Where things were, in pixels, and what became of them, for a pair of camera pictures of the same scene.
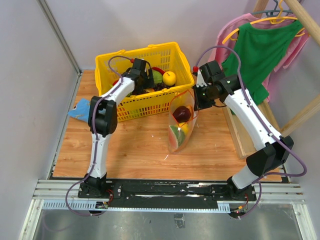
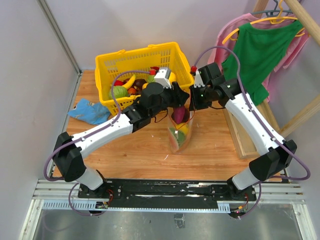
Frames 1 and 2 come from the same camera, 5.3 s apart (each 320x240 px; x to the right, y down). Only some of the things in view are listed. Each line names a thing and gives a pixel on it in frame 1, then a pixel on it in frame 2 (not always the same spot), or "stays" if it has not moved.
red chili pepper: [158, 69] stays
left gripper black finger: [150, 83] -> [180, 96]
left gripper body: [144, 83] -> [168, 99]
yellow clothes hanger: [277, 19] stays
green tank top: [259, 49] stays
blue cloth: [81, 111] stays
